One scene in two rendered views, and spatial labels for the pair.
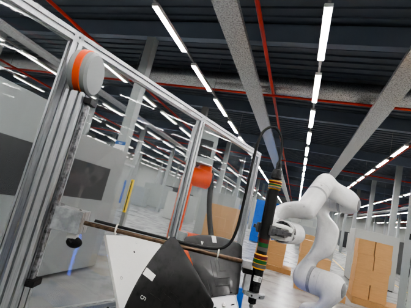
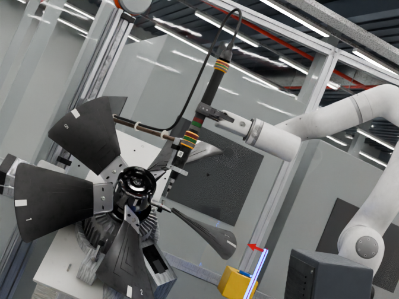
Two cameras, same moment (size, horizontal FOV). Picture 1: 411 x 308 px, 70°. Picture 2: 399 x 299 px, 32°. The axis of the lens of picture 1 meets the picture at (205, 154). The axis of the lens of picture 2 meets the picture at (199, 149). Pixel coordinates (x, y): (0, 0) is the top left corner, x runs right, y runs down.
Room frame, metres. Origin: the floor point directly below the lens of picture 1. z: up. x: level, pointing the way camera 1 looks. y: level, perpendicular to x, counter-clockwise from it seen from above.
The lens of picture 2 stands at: (-0.36, -1.94, 1.24)
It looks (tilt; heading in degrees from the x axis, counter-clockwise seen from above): 4 degrees up; 51
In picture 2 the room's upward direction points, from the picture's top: 23 degrees clockwise
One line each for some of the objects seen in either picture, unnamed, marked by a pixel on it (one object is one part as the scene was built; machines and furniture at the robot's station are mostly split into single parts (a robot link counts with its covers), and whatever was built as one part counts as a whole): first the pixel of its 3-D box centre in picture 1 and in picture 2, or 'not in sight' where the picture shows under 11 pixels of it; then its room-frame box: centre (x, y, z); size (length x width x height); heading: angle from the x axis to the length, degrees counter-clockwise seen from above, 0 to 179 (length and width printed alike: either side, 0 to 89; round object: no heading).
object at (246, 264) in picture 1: (253, 278); (180, 156); (0.97, -0.24, 1.35); 0.09 x 0.07 x 0.10; 89
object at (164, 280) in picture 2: not in sight; (150, 272); (1.03, -0.25, 0.98); 0.20 x 0.16 x 0.20; 54
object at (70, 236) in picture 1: (74, 240); not in sight; (0.99, 0.34, 1.33); 0.05 x 0.04 x 0.05; 89
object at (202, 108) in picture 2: (277, 231); (208, 110); (0.96, -0.28, 1.50); 0.07 x 0.03 x 0.03; 144
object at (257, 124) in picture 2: (284, 231); (253, 131); (1.11, -0.35, 1.50); 0.09 x 0.03 x 0.08; 54
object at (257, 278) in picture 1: (266, 230); (202, 110); (0.97, -0.25, 1.50); 0.04 x 0.04 x 0.46
